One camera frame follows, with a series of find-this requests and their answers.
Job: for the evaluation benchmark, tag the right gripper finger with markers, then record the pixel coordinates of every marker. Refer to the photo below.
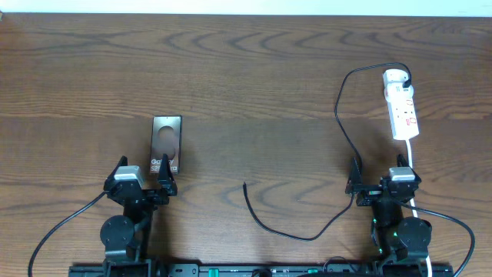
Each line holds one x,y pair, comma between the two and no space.
402,162
354,181

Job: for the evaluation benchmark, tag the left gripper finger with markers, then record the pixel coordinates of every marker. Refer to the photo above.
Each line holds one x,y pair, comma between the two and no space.
123,161
165,177

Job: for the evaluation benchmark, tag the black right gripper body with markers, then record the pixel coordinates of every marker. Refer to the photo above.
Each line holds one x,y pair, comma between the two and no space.
370,195

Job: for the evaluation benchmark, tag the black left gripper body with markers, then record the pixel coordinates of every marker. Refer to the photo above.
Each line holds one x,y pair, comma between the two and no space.
145,195

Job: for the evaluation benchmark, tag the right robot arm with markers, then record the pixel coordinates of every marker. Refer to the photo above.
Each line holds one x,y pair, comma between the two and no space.
403,241

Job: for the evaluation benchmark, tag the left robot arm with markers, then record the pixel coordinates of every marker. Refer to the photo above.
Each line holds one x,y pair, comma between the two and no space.
126,236

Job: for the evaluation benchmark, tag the white USB charger plug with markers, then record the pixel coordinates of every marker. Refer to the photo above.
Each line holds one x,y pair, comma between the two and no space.
395,92

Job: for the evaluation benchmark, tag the white power strip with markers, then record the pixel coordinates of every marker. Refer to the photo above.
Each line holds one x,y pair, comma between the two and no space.
402,114

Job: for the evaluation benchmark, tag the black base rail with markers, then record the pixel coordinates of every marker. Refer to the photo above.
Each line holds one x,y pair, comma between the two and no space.
337,268

